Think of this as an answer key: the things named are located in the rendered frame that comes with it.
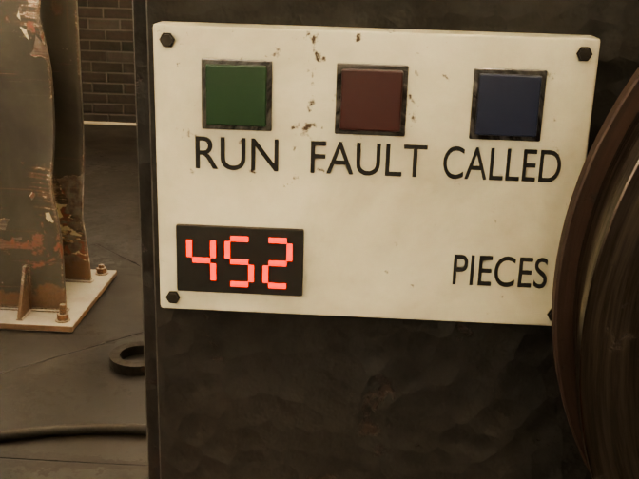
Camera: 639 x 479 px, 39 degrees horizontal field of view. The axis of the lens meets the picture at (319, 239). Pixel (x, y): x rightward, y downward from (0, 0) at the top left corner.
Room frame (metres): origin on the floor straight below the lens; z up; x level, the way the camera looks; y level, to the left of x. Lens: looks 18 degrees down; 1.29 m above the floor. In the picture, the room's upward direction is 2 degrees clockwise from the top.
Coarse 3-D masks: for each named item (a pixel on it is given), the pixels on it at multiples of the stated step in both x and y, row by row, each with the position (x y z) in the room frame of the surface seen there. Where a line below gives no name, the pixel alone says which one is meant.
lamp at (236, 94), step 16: (208, 64) 0.54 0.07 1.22; (208, 80) 0.54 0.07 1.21; (224, 80) 0.54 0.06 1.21; (240, 80) 0.54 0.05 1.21; (256, 80) 0.54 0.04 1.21; (208, 96) 0.54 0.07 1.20; (224, 96) 0.54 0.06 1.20; (240, 96) 0.54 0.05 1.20; (256, 96) 0.54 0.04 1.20; (208, 112) 0.54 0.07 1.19; (224, 112) 0.54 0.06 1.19; (240, 112) 0.54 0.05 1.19; (256, 112) 0.54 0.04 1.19
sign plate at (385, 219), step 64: (192, 64) 0.55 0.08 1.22; (256, 64) 0.54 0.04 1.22; (320, 64) 0.54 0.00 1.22; (384, 64) 0.54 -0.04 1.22; (448, 64) 0.54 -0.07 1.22; (512, 64) 0.54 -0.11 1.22; (576, 64) 0.54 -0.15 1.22; (192, 128) 0.55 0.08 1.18; (256, 128) 0.54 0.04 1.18; (320, 128) 0.54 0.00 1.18; (448, 128) 0.54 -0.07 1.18; (576, 128) 0.54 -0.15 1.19; (192, 192) 0.55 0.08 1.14; (256, 192) 0.54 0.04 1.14; (320, 192) 0.54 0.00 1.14; (384, 192) 0.54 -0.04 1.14; (448, 192) 0.54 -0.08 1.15; (512, 192) 0.54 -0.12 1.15; (192, 256) 0.54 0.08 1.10; (256, 256) 0.54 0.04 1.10; (320, 256) 0.54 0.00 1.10; (384, 256) 0.54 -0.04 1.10; (448, 256) 0.54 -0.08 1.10; (512, 256) 0.54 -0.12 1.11; (448, 320) 0.54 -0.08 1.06; (512, 320) 0.54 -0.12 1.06
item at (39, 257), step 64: (0, 0) 3.00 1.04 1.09; (64, 0) 3.29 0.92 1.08; (0, 64) 3.00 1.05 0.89; (64, 64) 3.29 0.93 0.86; (0, 128) 3.00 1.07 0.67; (64, 128) 3.29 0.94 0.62; (0, 192) 3.00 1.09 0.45; (64, 192) 3.29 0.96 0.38; (0, 256) 3.00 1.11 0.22; (64, 256) 3.29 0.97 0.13; (0, 320) 2.89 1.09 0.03; (64, 320) 2.90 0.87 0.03
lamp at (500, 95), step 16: (480, 80) 0.53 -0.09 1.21; (496, 80) 0.53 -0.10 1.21; (512, 80) 0.53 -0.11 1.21; (528, 80) 0.53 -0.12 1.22; (480, 96) 0.53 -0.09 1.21; (496, 96) 0.53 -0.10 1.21; (512, 96) 0.53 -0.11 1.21; (528, 96) 0.53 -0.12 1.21; (480, 112) 0.53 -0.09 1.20; (496, 112) 0.53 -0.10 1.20; (512, 112) 0.53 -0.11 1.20; (528, 112) 0.53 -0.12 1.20; (480, 128) 0.53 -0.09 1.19; (496, 128) 0.53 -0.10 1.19; (512, 128) 0.53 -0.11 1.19; (528, 128) 0.53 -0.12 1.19
